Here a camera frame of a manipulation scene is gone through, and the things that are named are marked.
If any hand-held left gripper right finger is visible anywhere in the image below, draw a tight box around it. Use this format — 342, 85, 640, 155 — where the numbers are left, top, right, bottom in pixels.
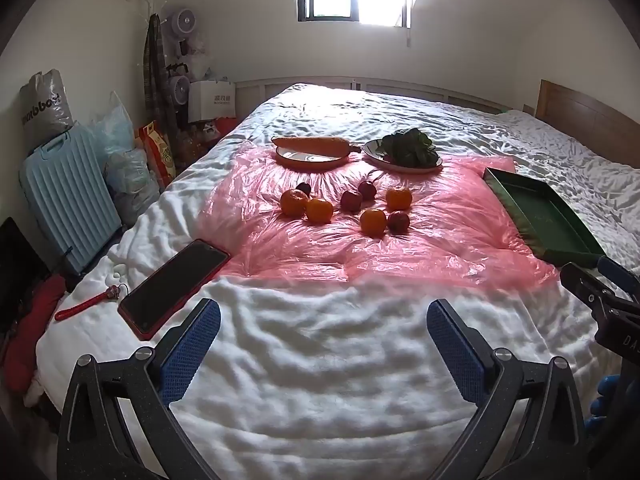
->
426, 299, 588, 480

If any small grey fan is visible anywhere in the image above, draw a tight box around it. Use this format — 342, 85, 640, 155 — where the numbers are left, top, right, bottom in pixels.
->
167, 76, 191, 104

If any white plate with dark rim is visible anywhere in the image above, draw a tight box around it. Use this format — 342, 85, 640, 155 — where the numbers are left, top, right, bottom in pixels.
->
362, 139, 443, 175

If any purple and white fan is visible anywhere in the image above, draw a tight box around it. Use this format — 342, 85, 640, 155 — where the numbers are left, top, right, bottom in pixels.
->
172, 7, 197, 41

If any wooden headboard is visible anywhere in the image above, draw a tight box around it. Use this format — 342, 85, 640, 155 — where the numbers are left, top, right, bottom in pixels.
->
537, 79, 640, 168

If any grey printed bag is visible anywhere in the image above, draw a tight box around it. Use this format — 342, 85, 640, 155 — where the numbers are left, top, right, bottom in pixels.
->
20, 69, 75, 153

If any person's right hand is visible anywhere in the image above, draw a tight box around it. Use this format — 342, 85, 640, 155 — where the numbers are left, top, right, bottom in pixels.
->
586, 374, 624, 434

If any orange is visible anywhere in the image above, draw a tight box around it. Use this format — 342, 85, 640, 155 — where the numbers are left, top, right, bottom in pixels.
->
305, 198, 334, 224
280, 189, 310, 218
385, 186, 413, 212
360, 208, 388, 237

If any smartphone in red case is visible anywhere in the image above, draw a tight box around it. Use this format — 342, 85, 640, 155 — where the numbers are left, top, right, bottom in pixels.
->
118, 240, 231, 341

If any plaid scarf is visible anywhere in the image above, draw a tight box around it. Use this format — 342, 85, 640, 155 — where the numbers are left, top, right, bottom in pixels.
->
144, 14, 173, 161

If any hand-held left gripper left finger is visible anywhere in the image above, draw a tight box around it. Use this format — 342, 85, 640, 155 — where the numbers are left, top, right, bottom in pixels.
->
56, 298, 222, 480

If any green leafy vegetable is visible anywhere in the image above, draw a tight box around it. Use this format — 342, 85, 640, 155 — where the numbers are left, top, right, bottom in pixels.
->
380, 128, 437, 167

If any white plate with brown rim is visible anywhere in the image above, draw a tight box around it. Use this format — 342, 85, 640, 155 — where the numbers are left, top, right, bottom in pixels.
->
274, 145, 351, 171

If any white cardboard box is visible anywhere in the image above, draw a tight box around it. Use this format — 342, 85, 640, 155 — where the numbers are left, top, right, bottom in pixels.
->
189, 80, 236, 122

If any pink plastic sheet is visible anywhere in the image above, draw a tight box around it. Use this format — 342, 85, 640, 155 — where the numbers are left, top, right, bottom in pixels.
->
197, 137, 558, 291

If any red cloth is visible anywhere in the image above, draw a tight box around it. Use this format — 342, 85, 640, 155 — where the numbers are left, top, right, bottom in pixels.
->
0, 275, 68, 396

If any clear plastic bag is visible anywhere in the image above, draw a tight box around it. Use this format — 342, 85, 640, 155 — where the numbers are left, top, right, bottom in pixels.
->
92, 91, 161, 226

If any light blue suitcase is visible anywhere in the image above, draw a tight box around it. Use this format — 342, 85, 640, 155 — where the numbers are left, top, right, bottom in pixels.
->
19, 122, 123, 276

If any white plastic bag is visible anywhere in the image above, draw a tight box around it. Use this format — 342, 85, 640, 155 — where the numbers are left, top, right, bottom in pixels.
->
192, 45, 222, 82

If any orange and white sack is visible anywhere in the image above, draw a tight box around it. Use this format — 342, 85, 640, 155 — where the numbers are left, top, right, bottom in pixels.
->
135, 121, 177, 191

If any green rectangular tray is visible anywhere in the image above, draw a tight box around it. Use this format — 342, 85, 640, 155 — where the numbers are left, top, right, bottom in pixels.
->
482, 166, 607, 266

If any black bag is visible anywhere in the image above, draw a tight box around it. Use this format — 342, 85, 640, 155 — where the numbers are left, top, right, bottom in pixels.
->
0, 217, 51, 331

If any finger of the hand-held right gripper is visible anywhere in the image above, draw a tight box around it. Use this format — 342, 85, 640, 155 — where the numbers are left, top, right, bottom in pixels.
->
560, 262, 617, 319
597, 255, 640, 305

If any carrot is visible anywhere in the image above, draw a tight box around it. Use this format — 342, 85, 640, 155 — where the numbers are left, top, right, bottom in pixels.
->
271, 136, 362, 157

